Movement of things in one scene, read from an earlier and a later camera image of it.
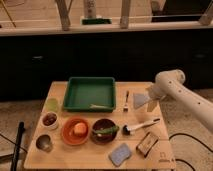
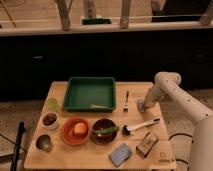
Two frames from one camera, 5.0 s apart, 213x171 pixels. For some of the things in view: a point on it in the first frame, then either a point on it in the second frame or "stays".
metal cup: (44, 142) stays
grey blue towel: (139, 99) → (141, 105)
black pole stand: (21, 129) stays
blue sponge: (120, 154) stays
